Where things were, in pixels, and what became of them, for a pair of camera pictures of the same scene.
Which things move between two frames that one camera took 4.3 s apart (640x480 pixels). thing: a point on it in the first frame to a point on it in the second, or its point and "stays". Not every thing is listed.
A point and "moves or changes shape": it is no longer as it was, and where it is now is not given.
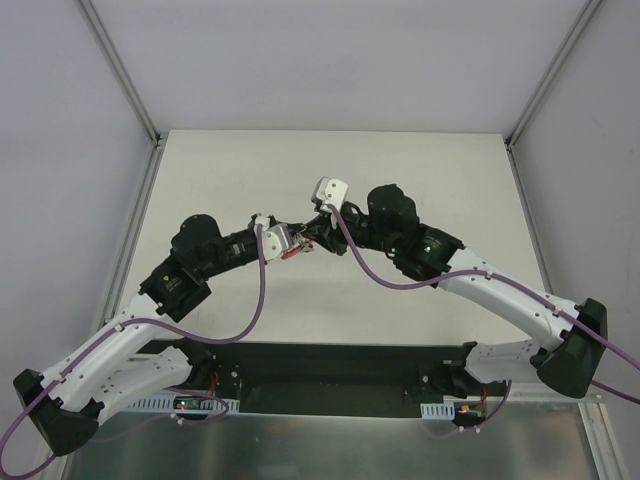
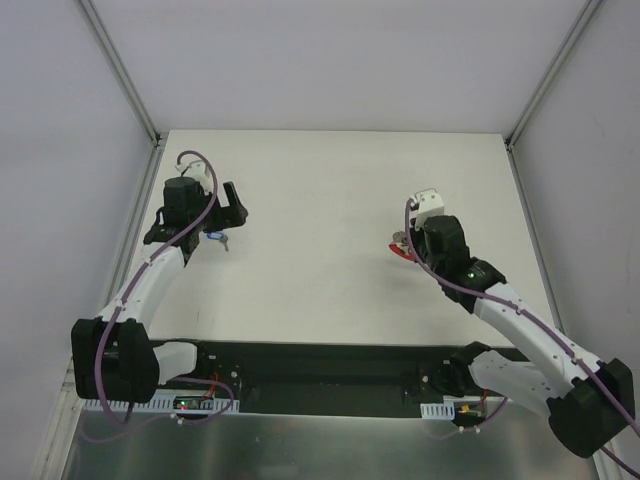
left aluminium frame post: (123, 73) stays
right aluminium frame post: (570, 42) stays
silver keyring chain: (305, 243) moves or changes shape
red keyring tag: (292, 251) moves or changes shape
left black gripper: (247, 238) to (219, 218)
